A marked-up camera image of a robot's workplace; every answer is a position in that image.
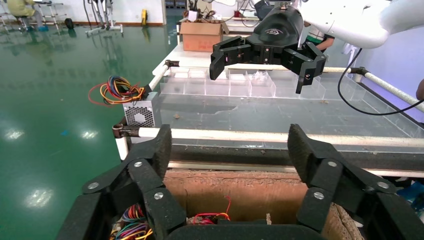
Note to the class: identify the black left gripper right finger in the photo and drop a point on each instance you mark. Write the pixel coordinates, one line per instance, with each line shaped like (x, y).
(319, 198)

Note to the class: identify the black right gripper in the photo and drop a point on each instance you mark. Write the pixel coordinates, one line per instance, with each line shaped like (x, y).
(278, 31)

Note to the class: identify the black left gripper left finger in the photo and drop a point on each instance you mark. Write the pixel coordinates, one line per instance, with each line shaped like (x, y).
(155, 198)

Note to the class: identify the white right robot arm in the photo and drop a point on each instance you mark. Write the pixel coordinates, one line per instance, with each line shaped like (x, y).
(348, 23)

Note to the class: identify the clear acrylic divider tray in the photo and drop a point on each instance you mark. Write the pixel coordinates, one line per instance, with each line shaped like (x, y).
(238, 86)

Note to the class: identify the person in green striped shirt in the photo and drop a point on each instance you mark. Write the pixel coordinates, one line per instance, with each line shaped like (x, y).
(316, 35)

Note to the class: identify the brown pulp cardboard divider box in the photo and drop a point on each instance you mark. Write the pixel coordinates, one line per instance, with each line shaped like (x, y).
(248, 195)

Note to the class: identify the plain brown cardboard box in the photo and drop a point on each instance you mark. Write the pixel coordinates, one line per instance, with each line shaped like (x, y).
(200, 36)

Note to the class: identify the black pipe connector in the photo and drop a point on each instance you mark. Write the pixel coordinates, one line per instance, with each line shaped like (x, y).
(172, 63)
(359, 70)
(121, 130)

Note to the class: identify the blue plastic bag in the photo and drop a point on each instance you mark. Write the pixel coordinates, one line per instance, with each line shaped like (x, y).
(410, 195)

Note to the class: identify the clear acrylic panels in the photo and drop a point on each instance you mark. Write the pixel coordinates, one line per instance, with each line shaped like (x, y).
(391, 112)

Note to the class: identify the yellow upright object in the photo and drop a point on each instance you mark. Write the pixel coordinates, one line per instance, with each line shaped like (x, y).
(144, 17)

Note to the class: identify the white wheeled stand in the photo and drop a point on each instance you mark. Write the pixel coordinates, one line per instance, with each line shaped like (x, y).
(104, 20)

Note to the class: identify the small black wheel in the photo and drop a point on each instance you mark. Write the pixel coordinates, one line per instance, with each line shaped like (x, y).
(69, 23)

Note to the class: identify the metal step rack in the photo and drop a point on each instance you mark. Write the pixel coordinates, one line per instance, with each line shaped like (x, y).
(49, 13)

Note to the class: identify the seated person in yellow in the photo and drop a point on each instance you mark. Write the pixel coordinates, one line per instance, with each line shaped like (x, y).
(20, 8)

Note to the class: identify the white frame pipe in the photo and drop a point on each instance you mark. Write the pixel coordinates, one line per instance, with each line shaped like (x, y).
(391, 88)
(334, 70)
(232, 135)
(158, 76)
(122, 147)

